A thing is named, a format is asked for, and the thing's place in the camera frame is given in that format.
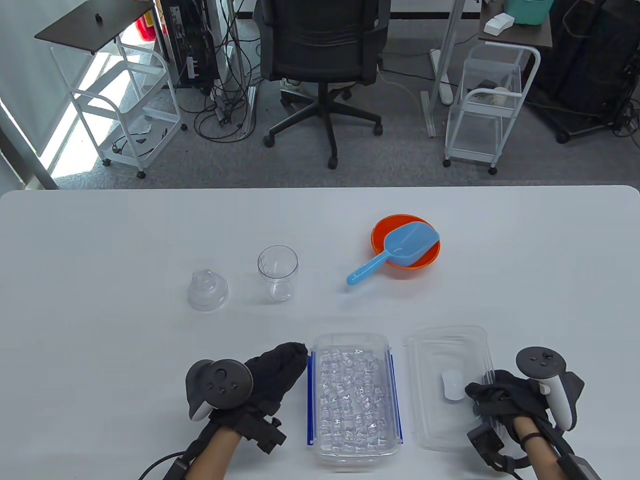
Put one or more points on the person's left hand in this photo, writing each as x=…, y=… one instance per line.
x=275, y=370

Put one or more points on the person's right hand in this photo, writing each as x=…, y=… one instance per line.
x=510, y=395

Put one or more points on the clear container with blue clips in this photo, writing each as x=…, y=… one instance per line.
x=320, y=345

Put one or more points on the clear plastic shaker cup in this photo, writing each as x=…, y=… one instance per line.
x=278, y=290

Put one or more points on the clear plastic container lid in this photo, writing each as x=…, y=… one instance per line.
x=435, y=350

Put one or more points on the clear plastic shaker lid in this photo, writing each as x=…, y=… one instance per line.
x=207, y=295

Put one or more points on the blue plastic scoop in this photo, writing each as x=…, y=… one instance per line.
x=410, y=245

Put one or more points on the person's right forearm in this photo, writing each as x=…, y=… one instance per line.
x=537, y=460

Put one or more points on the person's left forearm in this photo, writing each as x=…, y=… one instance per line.
x=212, y=455

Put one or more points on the grey and white hand controller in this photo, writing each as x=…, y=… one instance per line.
x=225, y=382
x=540, y=362

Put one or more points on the thin black wrist tie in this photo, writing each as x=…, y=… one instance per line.
x=530, y=438

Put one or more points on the black wrist electronics box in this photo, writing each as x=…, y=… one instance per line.
x=177, y=471
x=580, y=470

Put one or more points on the orange plastic bowl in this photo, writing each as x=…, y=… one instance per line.
x=377, y=235

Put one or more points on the small white cup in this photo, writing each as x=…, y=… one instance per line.
x=499, y=97

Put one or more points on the white power strip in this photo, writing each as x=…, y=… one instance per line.
x=445, y=92

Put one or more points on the black office chair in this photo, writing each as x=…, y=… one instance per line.
x=320, y=40

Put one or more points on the black computer tower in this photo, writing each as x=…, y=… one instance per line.
x=192, y=45

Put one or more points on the black equipment stand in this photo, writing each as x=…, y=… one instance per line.
x=600, y=60

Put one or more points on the white cart with dark top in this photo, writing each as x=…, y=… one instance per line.
x=530, y=32
x=85, y=25

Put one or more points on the red fire extinguisher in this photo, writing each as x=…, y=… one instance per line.
x=146, y=27

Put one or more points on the small white box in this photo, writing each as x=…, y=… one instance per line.
x=497, y=24

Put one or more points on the teal plastic container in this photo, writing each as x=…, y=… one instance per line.
x=527, y=11

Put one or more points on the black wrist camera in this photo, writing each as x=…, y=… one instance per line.
x=485, y=442
x=262, y=435

